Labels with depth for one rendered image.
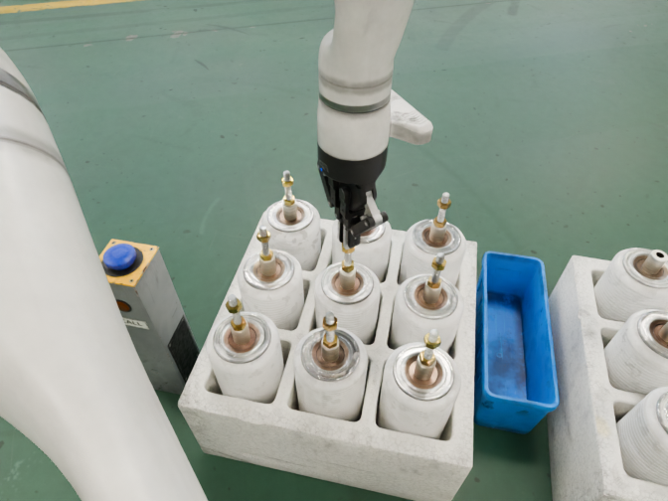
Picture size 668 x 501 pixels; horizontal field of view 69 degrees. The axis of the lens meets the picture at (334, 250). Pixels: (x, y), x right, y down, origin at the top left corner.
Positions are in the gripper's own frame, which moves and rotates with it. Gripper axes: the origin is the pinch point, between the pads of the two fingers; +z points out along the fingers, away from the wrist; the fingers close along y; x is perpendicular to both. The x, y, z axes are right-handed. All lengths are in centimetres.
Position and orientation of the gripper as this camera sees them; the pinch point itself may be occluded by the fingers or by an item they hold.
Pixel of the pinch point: (348, 232)
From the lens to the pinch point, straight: 61.5
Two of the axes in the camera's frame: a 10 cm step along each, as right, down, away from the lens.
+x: 8.8, -3.5, 3.3
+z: -0.1, 6.7, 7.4
